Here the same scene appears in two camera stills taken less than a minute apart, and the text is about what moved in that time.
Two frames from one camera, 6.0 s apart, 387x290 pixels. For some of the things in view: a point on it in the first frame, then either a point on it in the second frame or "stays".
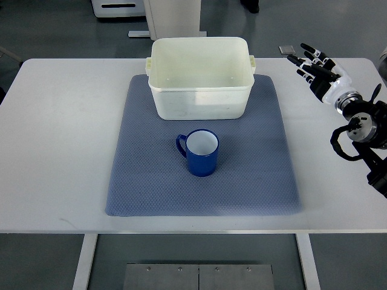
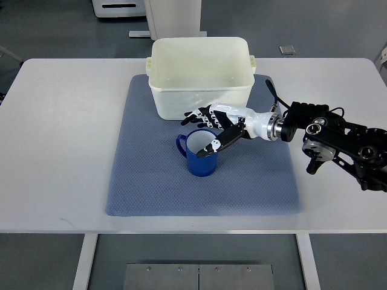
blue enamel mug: x=202 y=148 stays
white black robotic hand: x=326 y=79 -> x=261 y=125
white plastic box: x=199 y=78 stays
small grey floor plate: x=286 y=50 stays
